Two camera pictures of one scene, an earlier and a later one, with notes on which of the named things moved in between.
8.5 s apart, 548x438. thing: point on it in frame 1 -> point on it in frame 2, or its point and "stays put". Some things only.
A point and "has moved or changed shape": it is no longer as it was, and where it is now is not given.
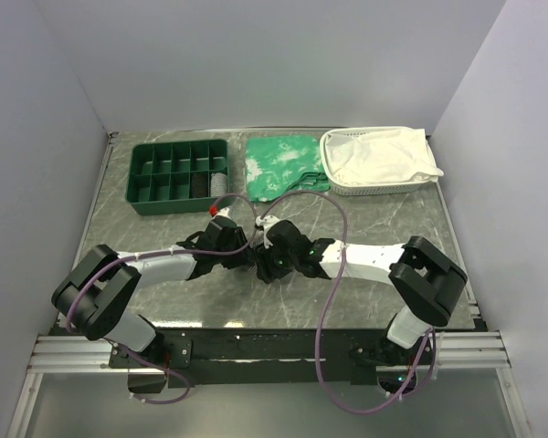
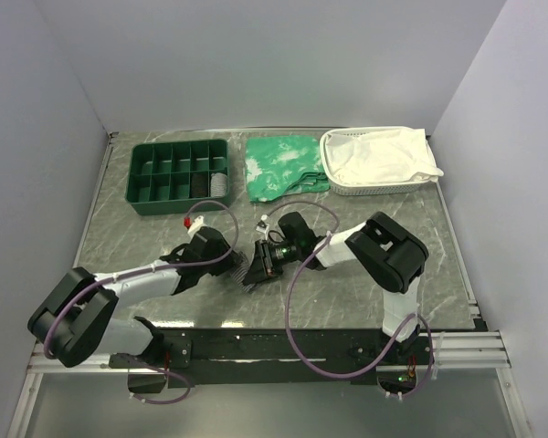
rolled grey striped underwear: x=218 y=184 stays put
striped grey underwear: x=253 y=269 has moved or changed shape
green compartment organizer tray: x=177 y=177 stays put
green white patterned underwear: x=278 y=165 stays put
